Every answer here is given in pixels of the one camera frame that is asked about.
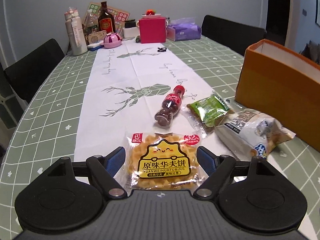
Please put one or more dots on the red toy on box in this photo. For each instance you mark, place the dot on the red toy on box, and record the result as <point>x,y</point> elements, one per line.
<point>151,14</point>

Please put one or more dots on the black chair left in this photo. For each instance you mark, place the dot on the black chair left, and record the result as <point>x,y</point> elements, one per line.
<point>28,74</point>

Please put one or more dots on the magenta square box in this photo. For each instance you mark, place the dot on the magenta square box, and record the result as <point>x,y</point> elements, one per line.
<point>152,30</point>

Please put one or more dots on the pink round container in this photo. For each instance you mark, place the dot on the pink round container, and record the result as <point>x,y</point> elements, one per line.
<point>112,40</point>

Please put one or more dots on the purple tissue pack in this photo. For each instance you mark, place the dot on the purple tissue pack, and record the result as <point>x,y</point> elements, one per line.
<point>183,29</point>

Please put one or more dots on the small beige speaker box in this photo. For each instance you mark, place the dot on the small beige speaker box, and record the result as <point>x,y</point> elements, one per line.
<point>97,37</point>

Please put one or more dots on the dark liquor bottle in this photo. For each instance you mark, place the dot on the dark liquor bottle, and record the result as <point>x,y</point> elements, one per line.
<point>106,20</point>

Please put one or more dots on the black chair right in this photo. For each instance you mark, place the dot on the black chair right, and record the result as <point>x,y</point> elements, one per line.
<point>236,36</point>

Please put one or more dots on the clear plastic water bottle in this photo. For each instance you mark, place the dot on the clear plastic water bottle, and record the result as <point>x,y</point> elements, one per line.
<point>91,23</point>

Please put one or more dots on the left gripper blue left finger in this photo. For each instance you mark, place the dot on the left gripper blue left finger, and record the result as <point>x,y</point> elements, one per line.
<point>108,165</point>

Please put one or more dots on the white blue snack bag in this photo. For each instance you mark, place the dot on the white blue snack bag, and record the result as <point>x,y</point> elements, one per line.
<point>250,133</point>

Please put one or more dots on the green raisin packet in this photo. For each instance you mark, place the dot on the green raisin packet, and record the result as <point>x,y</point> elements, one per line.
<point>205,114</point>

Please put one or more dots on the blue white flat box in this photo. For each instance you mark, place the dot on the blue white flat box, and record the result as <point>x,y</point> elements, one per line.
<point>95,46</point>

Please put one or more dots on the yellow waffle cookie pack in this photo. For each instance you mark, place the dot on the yellow waffle cookie pack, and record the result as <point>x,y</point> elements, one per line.
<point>157,161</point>

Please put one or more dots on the white thermos bottle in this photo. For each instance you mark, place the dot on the white thermos bottle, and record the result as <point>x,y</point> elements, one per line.
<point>75,31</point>

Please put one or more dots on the black chair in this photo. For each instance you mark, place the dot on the black chair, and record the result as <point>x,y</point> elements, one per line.
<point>236,36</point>
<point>28,74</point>

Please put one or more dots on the orange cardboard box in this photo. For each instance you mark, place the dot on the orange cardboard box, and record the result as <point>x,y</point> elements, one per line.
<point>283,84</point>

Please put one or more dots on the small cola bottle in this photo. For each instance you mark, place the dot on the small cola bottle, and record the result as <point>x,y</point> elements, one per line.
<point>170,107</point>

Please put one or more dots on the white box black lid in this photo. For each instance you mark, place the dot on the white box black lid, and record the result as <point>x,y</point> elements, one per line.
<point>131,29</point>

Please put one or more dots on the white deer table runner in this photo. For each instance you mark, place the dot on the white deer table runner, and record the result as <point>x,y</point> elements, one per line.
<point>127,85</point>

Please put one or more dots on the colourful dotted card board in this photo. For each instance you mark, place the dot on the colourful dotted card board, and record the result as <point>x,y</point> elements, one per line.
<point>120,16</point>

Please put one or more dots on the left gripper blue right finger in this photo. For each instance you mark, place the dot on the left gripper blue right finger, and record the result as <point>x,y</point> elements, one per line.
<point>211,162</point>

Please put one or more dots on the black binder clip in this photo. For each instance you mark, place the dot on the black binder clip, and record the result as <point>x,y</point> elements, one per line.
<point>162,49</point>

